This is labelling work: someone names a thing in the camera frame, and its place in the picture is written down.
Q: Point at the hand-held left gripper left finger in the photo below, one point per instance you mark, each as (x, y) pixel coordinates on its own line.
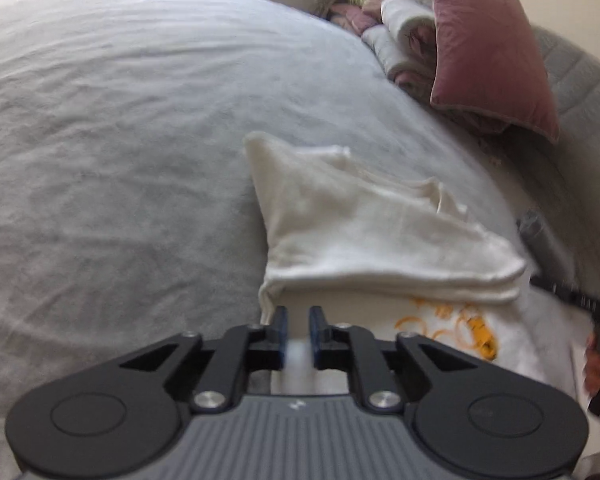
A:
(280, 332)

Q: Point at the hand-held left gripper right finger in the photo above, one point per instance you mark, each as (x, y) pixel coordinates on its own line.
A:
(316, 332)

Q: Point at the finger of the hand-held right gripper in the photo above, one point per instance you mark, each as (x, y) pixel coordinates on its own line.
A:
(570, 294)
(532, 232)

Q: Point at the cream bear-print top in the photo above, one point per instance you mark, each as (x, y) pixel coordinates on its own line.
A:
(355, 230)

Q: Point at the grey quilted headboard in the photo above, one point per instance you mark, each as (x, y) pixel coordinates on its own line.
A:
(580, 110)

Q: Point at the pink pillow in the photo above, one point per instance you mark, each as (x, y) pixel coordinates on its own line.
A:
(485, 50)

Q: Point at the folded grey pink quilt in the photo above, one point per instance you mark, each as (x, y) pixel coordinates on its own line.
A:
(405, 35)

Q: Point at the floral fabric bundle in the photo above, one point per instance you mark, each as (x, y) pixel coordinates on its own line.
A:
(352, 10)

